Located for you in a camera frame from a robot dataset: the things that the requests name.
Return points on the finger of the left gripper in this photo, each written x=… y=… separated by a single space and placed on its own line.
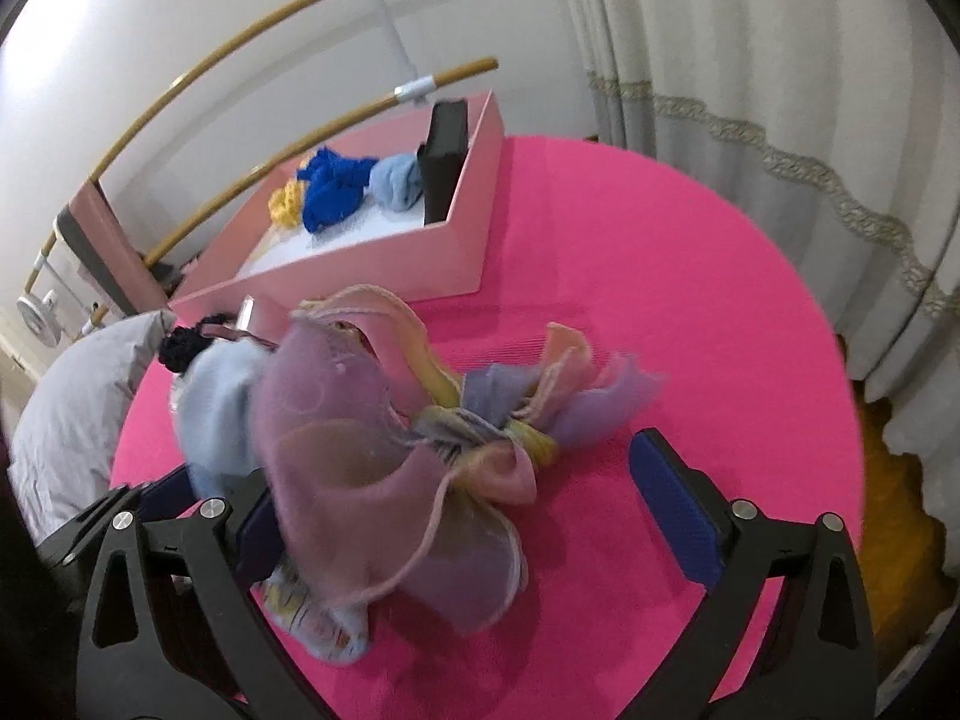
x=168 y=497

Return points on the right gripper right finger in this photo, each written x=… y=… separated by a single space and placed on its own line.
x=783 y=630

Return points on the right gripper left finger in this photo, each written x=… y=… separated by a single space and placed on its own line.
x=170 y=627

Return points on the light blue printed sock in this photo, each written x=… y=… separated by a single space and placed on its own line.
x=212 y=425

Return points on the pastel organza bow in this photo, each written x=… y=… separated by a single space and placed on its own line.
x=391 y=472

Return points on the light blue soft ball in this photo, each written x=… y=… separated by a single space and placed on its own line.
x=396 y=183

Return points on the grey quilted bedding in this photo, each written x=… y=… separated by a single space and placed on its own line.
x=64 y=446

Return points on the clear plastic tube bag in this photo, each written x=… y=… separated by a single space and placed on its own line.
x=260 y=319

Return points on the small white fan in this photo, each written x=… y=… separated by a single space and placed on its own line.
x=40 y=317

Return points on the pink grey hanging towel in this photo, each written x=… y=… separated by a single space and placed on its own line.
x=91 y=230

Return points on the yellow knitted cloth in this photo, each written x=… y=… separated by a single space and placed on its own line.
x=285 y=204

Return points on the lower wooden ballet bar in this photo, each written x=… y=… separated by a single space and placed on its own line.
x=379 y=128

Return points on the royal blue knitted cloth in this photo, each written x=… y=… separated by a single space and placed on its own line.
x=335 y=187

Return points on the pink cardboard box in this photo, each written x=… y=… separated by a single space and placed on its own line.
x=390 y=239

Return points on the pink round table mat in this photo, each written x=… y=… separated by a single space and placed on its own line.
x=620 y=480

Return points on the black rectangular case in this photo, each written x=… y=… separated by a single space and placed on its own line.
x=441 y=157

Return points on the white curtain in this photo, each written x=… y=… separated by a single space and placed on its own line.
x=834 y=125

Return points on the white barre post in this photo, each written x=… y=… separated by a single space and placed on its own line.
x=414 y=88

